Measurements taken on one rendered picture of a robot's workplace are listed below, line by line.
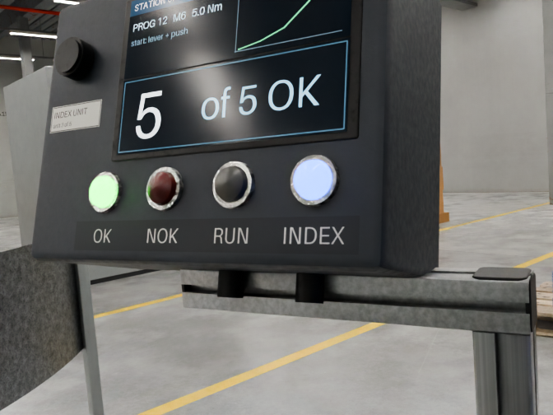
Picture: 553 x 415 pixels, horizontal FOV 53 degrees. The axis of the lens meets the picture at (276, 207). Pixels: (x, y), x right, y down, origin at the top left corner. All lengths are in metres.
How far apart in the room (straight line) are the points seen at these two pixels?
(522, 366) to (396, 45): 0.18
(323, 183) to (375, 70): 0.06
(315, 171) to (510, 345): 0.14
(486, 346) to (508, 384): 0.03
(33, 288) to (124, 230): 1.39
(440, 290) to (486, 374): 0.05
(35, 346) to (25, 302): 0.13
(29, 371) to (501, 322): 1.53
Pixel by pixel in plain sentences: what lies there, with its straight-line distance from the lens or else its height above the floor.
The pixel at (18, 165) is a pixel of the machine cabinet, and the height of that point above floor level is 1.32.
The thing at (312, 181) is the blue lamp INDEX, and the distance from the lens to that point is 0.28.
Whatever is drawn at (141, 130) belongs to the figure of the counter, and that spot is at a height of 1.15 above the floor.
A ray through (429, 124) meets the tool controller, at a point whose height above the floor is 1.14.
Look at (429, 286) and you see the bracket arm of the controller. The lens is 0.33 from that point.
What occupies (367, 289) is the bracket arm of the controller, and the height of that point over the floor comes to 1.05.
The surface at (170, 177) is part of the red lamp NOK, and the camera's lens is 0.33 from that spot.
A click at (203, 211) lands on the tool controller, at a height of 1.10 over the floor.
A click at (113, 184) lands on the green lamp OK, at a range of 0.37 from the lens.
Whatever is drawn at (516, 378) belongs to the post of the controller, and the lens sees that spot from 0.34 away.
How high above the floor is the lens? 1.13
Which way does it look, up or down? 5 degrees down
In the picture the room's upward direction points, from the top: 4 degrees counter-clockwise
